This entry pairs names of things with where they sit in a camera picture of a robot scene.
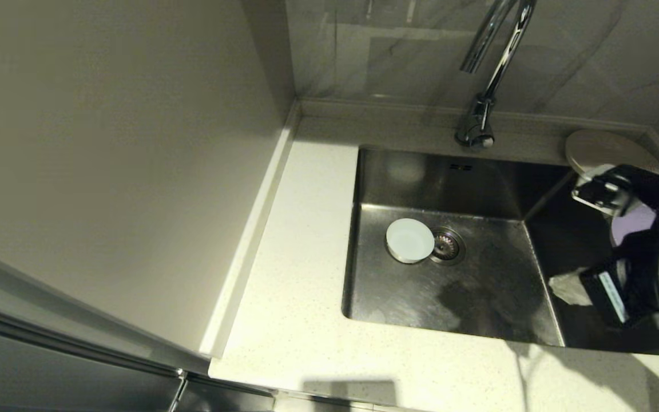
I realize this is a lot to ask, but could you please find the purple plate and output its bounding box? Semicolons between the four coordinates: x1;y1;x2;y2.
610;203;657;248

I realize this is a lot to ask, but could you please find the beige plate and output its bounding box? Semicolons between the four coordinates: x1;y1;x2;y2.
565;129;659;179

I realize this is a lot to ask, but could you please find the small white bowl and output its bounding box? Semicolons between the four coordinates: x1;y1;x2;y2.
386;218;436;264

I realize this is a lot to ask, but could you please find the stainless steel sink basin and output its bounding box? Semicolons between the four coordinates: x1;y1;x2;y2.
341;144;659;356

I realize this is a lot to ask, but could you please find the round metal drain strainer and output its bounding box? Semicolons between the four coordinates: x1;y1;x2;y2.
431;227;466;265

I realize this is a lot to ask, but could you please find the chrome gooseneck faucet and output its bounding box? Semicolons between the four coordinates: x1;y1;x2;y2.
454;0;538;151

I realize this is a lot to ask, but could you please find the grey glossy cabinet door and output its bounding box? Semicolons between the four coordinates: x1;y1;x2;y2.
0;246;276;412

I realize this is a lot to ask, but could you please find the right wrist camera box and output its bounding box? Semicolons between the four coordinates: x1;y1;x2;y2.
571;165;633;217

